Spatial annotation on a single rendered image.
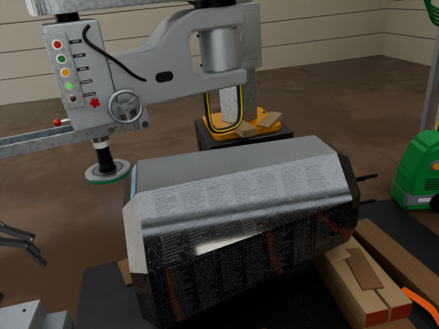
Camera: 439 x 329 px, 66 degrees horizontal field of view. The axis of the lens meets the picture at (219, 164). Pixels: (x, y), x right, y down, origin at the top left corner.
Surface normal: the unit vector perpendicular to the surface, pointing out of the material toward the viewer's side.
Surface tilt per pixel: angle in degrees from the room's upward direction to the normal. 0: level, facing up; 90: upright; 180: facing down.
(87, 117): 90
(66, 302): 0
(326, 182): 45
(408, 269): 0
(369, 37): 90
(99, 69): 90
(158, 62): 90
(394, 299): 0
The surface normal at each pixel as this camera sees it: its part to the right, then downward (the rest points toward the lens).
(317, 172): 0.11, -0.34
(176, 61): 0.47, 0.36
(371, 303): -0.09, -0.89
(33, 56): 0.18, 0.43
